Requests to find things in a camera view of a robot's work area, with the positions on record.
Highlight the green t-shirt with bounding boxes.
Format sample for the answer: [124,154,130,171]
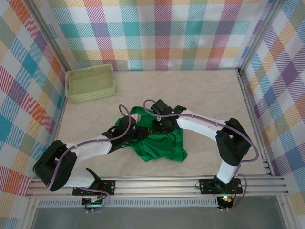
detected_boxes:
[113,106,189,163]

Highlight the light green plastic basket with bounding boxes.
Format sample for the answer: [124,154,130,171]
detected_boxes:
[65,63,117,104]

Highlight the left controller board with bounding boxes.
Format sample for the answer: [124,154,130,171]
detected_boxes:
[82,197,105,208]

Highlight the controller board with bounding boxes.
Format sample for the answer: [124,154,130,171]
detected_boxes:
[218,194,234,208]
[82,197,105,208]

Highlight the right controller board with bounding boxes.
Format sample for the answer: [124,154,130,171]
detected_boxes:
[218,194,234,208]

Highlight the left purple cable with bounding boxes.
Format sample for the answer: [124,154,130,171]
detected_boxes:
[47,104,132,213]

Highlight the purple cable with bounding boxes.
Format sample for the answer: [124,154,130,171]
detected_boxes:
[47,104,132,213]
[143,99,259,212]

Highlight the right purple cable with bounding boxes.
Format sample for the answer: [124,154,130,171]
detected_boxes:
[143,99,259,212]

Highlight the aluminium mounting rail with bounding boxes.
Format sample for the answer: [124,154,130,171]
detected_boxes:
[26,176,290,198]

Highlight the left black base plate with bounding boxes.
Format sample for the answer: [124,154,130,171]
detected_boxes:
[72,180,116,197]

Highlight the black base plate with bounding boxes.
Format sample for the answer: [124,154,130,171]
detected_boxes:
[72,180,116,197]
[199,177,244,195]

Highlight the left aluminium side rail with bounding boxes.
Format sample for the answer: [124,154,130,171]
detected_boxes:
[41,96,70,179]

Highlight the aluminium side rail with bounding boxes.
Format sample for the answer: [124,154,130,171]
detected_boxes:
[237,69,274,177]
[41,96,70,179]

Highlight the slotted grey cable duct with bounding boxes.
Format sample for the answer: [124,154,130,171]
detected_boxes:
[38,199,219,208]

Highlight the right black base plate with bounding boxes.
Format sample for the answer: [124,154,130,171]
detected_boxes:
[199,177,244,195]

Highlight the right aluminium side rail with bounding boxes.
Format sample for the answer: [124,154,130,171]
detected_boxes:
[237,69,274,177]

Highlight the right aluminium frame post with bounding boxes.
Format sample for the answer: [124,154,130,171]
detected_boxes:
[238,0,284,73]

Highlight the aluminium frame post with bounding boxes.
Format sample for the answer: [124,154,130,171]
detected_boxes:
[238,0,284,73]
[28,0,72,72]

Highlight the left aluminium frame post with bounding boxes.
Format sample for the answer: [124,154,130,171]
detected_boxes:
[28,0,72,72]

